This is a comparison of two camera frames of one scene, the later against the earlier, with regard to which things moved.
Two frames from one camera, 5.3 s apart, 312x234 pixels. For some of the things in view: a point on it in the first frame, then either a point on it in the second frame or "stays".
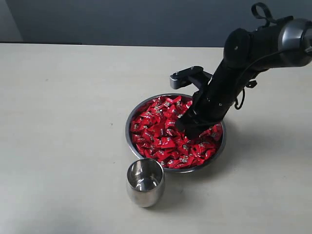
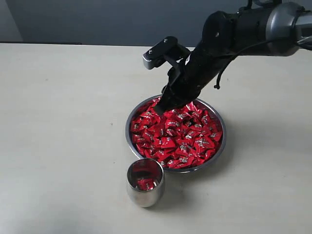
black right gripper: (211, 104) -> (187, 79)
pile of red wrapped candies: (155, 134) stays
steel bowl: (151, 132) stays
